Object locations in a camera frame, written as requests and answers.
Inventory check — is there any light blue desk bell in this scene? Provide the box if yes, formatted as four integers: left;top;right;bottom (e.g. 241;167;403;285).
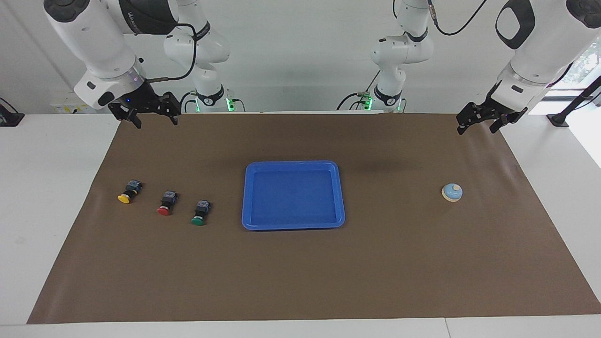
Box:
441;183;464;203

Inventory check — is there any yellow push button switch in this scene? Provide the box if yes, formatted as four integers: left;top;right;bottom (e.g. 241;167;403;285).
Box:
117;179;143;205

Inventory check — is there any red push button switch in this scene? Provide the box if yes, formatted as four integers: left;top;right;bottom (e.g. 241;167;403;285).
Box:
157;190;179;216

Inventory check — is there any green push button switch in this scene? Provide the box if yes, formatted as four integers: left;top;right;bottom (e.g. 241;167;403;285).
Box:
191;200;211;226

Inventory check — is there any blue plastic tray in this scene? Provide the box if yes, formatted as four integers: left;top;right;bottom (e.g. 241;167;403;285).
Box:
241;161;346;231

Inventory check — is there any window with greenery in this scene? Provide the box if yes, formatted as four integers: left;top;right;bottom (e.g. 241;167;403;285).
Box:
547;40;601;101

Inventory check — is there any brown table mat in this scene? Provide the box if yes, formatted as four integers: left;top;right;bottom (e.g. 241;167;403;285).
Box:
27;112;601;324

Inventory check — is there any white wall socket strip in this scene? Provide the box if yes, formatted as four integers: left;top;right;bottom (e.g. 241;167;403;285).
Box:
51;103;92;115

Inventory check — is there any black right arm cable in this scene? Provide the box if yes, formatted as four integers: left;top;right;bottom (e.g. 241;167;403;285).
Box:
141;21;198;83

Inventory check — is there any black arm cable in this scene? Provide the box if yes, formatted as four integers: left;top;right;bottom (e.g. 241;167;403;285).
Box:
426;0;489;37
141;21;198;83

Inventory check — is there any black camera stand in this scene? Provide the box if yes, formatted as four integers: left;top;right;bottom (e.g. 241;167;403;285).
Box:
547;75;601;128

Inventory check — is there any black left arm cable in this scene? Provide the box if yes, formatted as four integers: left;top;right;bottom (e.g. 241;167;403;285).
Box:
426;0;489;37

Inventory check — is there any black clamp mount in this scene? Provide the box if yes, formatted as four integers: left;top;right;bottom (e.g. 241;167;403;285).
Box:
0;98;25;127

